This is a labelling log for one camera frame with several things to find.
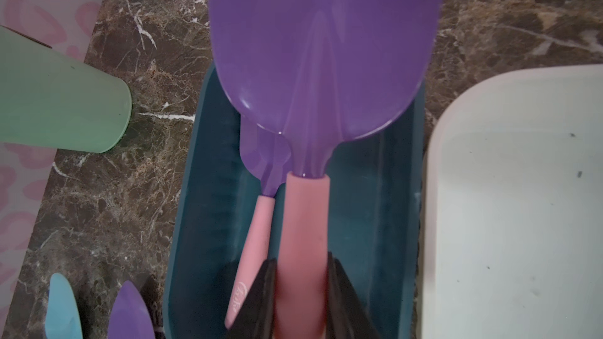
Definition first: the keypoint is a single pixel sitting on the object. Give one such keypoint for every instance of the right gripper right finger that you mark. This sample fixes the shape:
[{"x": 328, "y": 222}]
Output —
[{"x": 346, "y": 317}]

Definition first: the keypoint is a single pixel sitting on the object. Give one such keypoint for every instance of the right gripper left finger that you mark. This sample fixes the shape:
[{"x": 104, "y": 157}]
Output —
[{"x": 255, "y": 319}]

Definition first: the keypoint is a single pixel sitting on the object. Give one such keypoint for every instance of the purple square shovel pink handle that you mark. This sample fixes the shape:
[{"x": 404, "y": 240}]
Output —
[{"x": 267, "y": 156}]

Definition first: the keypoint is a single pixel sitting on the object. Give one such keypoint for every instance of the purple pointed shovel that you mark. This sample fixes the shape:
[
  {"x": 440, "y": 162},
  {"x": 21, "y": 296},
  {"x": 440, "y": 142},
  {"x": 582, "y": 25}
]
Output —
[{"x": 319, "y": 73}]

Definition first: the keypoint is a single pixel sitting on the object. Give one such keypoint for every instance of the dark teal storage box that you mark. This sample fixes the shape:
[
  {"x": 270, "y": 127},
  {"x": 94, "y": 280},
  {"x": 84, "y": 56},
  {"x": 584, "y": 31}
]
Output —
[{"x": 375, "y": 203}]

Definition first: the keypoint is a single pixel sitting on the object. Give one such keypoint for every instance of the white storage box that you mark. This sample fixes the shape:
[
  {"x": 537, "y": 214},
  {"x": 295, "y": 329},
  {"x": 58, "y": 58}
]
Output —
[{"x": 511, "y": 228}]

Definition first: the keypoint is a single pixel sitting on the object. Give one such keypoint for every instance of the blue shovel far left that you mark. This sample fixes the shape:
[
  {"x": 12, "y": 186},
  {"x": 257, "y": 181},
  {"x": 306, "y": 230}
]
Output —
[{"x": 62, "y": 315}]

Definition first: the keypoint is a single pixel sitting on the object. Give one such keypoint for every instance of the green pen holder cup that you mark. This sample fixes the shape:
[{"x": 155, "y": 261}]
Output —
[{"x": 54, "y": 101}]

